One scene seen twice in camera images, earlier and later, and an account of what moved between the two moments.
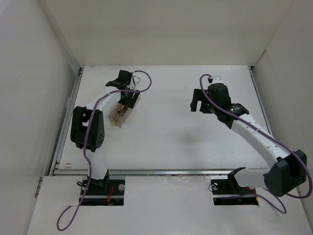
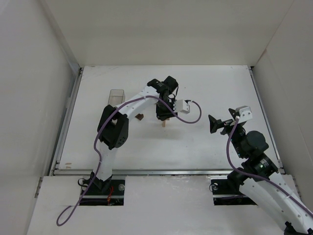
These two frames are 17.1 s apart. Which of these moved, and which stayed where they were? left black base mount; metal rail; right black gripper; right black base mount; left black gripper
Moved: right black gripper; left black gripper
Stayed: metal rail; left black base mount; right black base mount
